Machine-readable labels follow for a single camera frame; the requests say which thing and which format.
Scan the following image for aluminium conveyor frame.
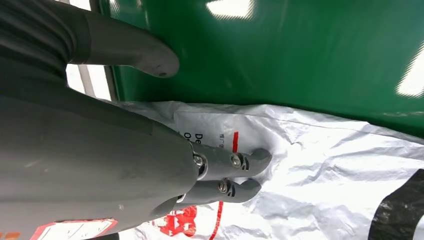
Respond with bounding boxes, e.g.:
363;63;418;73
66;62;120;102

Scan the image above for green conveyor belt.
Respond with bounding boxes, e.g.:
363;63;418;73
99;0;424;140

